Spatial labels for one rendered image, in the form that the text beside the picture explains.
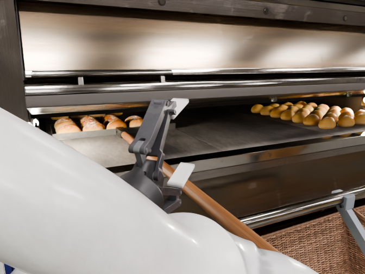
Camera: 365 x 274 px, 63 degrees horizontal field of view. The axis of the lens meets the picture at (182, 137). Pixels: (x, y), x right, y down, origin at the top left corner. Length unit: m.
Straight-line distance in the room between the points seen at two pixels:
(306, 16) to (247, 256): 1.05
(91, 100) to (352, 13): 1.04
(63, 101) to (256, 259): 0.55
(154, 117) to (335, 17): 0.99
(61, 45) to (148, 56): 0.22
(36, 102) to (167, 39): 0.41
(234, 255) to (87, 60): 0.69
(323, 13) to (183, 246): 1.15
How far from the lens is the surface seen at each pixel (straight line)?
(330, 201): 0.81
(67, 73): 0.73
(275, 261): 0.22
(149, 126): 0.42
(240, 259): 0.19
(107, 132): 1.35
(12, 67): 0.82
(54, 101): 0.68
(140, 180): 0.39
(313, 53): 1.22
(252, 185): 1.16
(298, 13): 1.17
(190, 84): 0.76
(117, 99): 0.69
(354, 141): 1.49
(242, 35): 1.03
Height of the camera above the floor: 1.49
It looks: 14 degrees down
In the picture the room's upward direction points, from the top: straight up
